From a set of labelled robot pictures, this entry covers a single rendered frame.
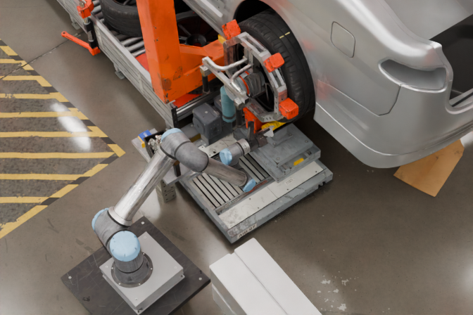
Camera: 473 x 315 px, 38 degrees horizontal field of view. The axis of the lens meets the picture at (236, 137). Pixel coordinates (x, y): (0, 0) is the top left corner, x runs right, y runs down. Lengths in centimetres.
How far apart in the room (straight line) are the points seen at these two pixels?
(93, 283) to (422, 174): 226
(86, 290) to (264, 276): 302
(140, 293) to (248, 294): 281
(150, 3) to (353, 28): 120
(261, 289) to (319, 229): 342
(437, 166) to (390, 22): 182
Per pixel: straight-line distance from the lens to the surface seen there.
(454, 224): 455
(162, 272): 380
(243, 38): 389
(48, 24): 604
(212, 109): 449
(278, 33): 384
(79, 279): 399
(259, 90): 377
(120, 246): 360
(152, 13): 390
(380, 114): 342
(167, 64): 418
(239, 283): 97
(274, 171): 443
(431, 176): 473
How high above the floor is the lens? 367
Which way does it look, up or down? 49 degrees down
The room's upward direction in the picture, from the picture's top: 3 degrees counter-clockwise
